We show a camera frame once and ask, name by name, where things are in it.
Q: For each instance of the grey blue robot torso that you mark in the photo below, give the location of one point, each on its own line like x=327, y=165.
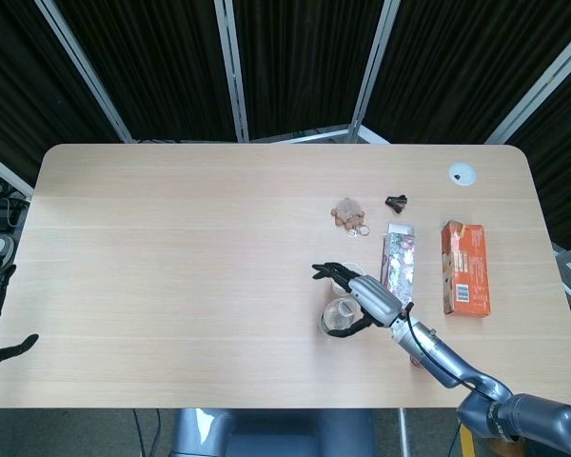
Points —
x=266, y=433

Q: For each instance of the black binder clip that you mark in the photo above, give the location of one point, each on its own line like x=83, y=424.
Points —
x=396, y=202

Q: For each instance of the yellow post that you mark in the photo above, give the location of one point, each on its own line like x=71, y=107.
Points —
x=465, y=433

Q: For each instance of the orange cardboard box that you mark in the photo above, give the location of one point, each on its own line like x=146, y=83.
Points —
x=466, y=266

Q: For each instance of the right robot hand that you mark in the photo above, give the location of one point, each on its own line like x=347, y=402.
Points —
x=373, y=297

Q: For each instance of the grey metal partition post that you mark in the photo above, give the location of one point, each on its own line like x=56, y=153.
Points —
x=230, y=71
x=371, y=71
x=83, y=71
x=537, y=85

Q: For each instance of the white metal table leg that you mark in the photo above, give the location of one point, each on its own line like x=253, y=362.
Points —
x=404, y=433

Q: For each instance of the dark fabric partition panel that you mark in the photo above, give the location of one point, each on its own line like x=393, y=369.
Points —
x=19, y=85
x=157, y=71
x=461, y=66
x=304, y=62
x=566, y=166

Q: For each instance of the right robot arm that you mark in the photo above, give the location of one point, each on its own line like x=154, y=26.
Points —
x=440, y=354

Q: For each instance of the floral pink tissue pack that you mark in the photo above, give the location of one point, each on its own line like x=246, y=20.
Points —
x=399, y=262

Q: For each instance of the transparent plastic water bottle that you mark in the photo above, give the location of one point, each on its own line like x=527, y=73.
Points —
x=335, y=311

